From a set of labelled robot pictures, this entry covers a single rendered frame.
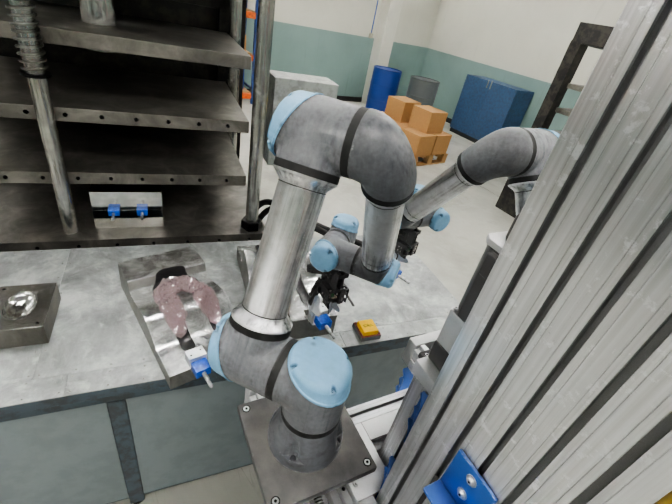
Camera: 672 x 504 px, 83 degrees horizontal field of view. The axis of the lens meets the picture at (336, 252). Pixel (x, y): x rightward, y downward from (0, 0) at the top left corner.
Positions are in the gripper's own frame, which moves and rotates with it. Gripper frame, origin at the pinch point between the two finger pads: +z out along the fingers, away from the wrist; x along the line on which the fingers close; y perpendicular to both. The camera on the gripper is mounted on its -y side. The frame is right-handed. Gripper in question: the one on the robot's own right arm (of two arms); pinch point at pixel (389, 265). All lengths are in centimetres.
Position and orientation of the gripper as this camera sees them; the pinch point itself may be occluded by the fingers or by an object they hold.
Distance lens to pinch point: 154.2
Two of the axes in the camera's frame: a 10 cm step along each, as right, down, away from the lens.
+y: 7.1, 4.9, -5.1
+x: 6.8, -2.9, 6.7
